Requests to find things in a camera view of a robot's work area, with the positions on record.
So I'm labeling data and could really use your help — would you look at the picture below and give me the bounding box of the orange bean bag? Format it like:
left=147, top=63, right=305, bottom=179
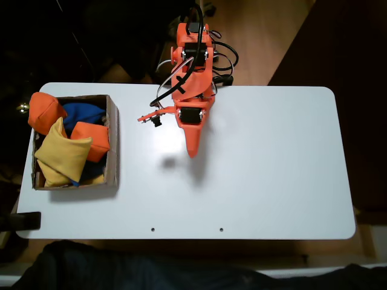
left=27, top=92, right=68, bottom=136
left=70, top=121, right=111, bottom=163

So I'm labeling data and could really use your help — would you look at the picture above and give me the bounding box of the brown cardboard box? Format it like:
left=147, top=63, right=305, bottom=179
left=31, top=94, right=120, bottom=191

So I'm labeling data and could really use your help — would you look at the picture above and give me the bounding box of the blue bean bag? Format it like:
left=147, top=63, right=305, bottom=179
left=62, top=102, right=106, bottom=127
left=71, top=159, right=106, bottom=187

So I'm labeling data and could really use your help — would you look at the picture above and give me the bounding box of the dark cloth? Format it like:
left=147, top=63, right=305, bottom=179
left=11, top=240, right=387, bottom=290

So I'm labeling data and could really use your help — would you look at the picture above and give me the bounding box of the black table clamp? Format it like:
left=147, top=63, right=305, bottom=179
left=0, top=211, right=42, bottom=232

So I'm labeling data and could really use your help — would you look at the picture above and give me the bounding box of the orange camera mount plate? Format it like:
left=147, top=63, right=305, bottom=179
left=137, top=105, right=177, bottom=124

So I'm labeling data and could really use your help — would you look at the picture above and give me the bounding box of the white servo wire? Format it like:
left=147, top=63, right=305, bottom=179
left=156, top=57, right=196, bottom=105

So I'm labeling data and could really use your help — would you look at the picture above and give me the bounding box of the black base cable bundle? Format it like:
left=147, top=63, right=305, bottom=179
left=208, top=30, right=239, bottom=91

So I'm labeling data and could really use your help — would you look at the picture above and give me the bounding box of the white power cable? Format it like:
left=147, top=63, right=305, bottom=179
left=156, top=59, right=173, bottom=73

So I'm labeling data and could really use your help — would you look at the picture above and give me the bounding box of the black camera cable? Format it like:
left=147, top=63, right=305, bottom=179
left=149, top=4, right=205, bottom=108

